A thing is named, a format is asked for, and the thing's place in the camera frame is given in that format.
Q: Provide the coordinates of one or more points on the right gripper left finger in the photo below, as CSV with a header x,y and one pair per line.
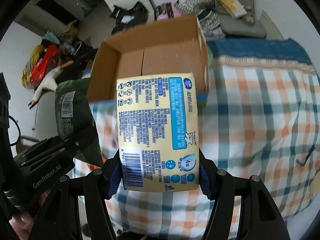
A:
x,y
99,186

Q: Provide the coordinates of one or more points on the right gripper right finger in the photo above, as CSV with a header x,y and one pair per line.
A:
x,y
219,186

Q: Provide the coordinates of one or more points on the green snack packet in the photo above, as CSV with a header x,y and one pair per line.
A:
x,y
75,121

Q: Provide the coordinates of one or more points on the yellow tissue pack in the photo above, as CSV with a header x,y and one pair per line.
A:
x,y
158,132

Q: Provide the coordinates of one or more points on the person left hand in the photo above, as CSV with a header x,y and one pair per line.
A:
x,y
22,225

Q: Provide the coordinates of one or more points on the grey chair near table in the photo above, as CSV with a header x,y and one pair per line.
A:
x,y
45,120

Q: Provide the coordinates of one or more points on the plaid checkered table cloth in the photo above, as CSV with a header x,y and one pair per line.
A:
x,y
261,117

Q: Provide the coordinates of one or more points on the white goose plush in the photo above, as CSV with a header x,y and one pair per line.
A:
x,y
48,83

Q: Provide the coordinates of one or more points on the red bag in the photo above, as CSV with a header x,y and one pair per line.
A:
x,y
41,67

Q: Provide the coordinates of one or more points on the cardboard milk box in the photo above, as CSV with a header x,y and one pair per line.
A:
x,y
162,47

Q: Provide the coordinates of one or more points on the blue blanket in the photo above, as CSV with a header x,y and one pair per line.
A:
x,y
288,50

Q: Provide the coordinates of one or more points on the black plastic bag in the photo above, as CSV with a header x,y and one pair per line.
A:
x,y
126,19

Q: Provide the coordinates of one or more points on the tape roll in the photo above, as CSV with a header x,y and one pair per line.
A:
x,y
248,20

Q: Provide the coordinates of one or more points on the zebra pattern bag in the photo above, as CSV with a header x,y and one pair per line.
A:
x,y
203,10

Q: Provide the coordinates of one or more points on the pink suitcase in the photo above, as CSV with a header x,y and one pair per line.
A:
x,y
167,10

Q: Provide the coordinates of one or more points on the yellow snack box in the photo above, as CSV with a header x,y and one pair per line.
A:
x,y
233,7

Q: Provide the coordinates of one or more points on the grey chair by wall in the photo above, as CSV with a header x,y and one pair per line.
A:
x,y
236,27

